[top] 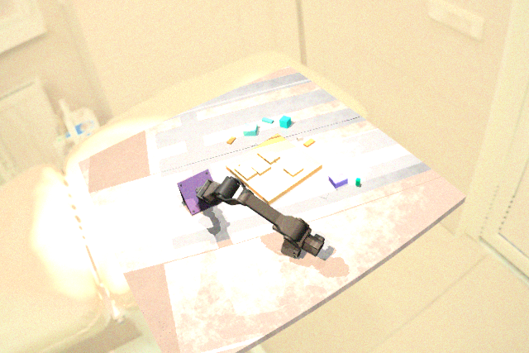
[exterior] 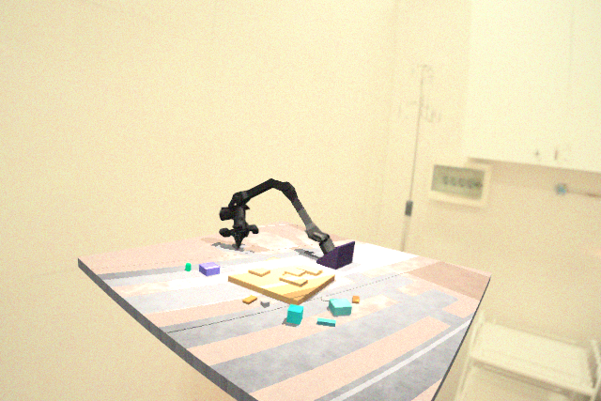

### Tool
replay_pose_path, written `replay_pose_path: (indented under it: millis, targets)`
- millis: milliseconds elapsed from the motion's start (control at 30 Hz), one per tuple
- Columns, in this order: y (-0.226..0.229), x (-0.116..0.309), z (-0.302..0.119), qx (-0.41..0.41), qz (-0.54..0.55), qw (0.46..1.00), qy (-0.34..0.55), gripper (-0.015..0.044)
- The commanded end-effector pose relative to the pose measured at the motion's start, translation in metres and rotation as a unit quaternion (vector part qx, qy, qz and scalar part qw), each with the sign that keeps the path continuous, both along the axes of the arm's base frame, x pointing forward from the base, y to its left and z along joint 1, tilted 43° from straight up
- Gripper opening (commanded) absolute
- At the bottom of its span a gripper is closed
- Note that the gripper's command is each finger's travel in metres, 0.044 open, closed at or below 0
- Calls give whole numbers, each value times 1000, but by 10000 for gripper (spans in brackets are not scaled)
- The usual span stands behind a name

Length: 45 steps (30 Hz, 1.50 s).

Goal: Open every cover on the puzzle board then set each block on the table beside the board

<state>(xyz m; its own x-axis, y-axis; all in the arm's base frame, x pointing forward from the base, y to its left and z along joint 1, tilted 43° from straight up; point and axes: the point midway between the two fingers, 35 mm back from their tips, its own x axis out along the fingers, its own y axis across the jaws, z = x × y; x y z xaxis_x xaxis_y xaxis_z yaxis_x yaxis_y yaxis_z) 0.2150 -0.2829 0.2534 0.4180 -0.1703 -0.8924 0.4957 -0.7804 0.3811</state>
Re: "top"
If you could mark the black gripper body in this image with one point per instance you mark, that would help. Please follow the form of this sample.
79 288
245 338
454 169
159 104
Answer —
317 236

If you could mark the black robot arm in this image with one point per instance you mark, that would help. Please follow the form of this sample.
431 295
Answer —
295 230

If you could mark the cyan cube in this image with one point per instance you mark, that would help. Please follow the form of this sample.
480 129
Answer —
285 121

